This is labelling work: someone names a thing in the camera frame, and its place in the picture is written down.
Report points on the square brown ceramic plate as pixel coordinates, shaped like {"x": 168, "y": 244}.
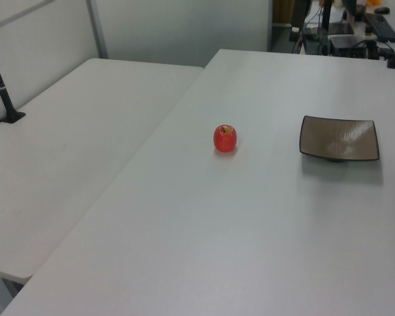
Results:
{"x": 335, "y": 140}

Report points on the black electronics box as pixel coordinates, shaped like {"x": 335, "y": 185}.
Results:
{"x": 347, "y": 44}

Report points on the black computer mouse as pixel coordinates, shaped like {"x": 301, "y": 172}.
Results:
{"x": 382, "y": 10}

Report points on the black monitor stand pole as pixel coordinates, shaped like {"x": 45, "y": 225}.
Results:
{"x": 326, "y": 16}

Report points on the grey partition frame post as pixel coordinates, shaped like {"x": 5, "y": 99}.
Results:
{"x": 97, "y": 29}

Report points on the black keyboard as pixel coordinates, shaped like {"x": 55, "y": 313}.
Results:
{"x": 383, "y": 28}

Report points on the yellow toy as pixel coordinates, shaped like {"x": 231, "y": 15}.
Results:
{"x": 373, "y": 2}

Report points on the white side table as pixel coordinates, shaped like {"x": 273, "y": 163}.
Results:
{"x": 69, "y": 158}

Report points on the red apple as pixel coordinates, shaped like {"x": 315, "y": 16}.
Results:
{"x": 224, "y": 141}

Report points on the black flat tablet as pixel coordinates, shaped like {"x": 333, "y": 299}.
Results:
{"x": 341, "y": 28}

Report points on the black camera stand pole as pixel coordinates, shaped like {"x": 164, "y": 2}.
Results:
{"x": 1, "y": 89}

